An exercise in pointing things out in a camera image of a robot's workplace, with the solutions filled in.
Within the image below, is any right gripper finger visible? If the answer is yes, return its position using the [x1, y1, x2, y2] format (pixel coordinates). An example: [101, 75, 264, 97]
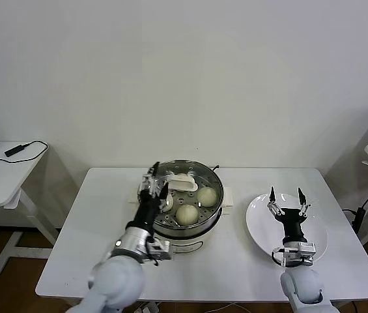
[296, 186, 311, 218]
[266, 185, 285, 216]

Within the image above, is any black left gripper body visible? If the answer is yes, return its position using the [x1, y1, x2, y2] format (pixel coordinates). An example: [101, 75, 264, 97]
[126, 191, 161, 235]

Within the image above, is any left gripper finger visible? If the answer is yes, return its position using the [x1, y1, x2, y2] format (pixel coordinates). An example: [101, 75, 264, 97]
[157, 181, 171, 211]
[140, 160, 161, 198]

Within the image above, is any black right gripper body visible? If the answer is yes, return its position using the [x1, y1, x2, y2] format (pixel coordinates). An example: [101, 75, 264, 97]
[276, 207, 308, 244]

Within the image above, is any glass lid with white handle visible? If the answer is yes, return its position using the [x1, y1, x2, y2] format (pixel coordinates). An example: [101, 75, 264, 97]
[139, 158, 225, 226]

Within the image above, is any perforated stainless steamer basket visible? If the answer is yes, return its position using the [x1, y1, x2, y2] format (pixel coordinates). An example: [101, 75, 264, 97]
[137, 159, 226, 233]

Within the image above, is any white oval plate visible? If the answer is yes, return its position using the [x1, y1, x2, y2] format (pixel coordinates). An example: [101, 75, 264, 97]
[245, 192, 330, 261]

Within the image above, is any white power strip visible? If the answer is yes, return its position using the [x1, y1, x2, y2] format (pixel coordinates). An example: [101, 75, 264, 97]
[137, 301, 159, 313]

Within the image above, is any black adapter dongle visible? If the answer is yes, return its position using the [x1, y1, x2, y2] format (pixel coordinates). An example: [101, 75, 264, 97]
[5, 142, 31, 157]

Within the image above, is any white side desk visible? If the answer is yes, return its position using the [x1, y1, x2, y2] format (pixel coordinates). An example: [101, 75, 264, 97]
[0, 140, 61, 276]

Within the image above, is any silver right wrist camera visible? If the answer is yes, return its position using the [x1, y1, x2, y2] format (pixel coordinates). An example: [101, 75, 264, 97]
[297, 243, 317, 261]

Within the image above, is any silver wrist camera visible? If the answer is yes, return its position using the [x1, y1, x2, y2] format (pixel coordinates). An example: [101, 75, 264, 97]
[297, 243, 317, 261]
[147, 240, 174, 261]

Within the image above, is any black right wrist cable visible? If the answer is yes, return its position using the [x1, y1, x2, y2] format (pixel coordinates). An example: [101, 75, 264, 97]
[270, 248, 314, 269]

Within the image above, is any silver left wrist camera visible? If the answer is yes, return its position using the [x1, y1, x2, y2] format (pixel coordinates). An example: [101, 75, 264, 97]
[147, 240, 174, 261]

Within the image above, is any black power cable with adapter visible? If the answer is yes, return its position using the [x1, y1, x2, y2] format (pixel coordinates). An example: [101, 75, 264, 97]
[343, 172, 368, 235]

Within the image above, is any black dongle cable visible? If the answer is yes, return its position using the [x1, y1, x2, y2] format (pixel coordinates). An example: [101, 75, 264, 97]
[0, 140, 50, 162]

